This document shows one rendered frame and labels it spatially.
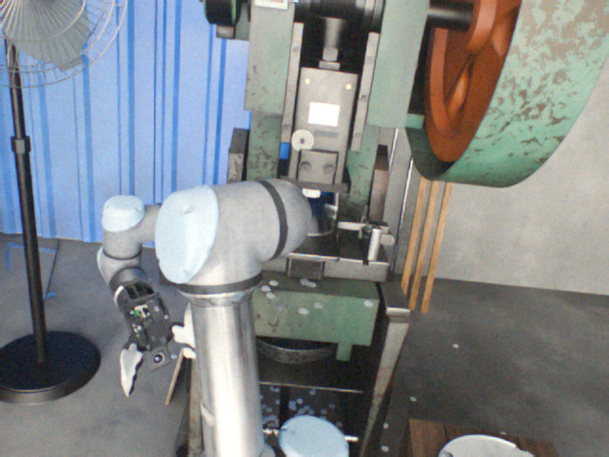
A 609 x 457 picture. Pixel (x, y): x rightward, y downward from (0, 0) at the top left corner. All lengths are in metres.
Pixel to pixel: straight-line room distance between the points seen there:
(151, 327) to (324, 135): 0.65
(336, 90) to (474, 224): 1.74
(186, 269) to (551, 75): 0.75
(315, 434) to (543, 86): 0.74
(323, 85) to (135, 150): 1.56
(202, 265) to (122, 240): 0.41
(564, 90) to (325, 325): 0.77
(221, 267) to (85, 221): 2.27
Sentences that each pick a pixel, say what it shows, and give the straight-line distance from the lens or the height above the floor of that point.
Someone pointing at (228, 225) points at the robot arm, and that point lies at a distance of 0.64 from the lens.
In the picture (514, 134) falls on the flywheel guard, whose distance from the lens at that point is 1.13.
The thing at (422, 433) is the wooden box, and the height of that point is 0.35.
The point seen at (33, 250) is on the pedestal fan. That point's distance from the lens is 1.86.
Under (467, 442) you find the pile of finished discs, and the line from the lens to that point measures 1.42.
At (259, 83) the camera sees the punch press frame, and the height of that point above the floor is 1.13.
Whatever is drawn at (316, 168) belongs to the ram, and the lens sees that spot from 1.31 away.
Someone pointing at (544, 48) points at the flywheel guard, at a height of 1.29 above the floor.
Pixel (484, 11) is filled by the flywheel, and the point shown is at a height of 1.35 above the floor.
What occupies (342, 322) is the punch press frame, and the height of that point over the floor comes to 0.57.
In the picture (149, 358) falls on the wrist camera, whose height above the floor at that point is 0.66.
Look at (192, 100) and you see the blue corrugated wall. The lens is 2.57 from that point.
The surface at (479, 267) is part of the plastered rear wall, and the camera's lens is 3.02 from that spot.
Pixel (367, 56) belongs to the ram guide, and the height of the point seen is 1.22.
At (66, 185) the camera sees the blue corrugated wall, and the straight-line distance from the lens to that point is 2.88.
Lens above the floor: 1.31
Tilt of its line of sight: 23 degrees down
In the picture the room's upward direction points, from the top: 8 degrees clockwise
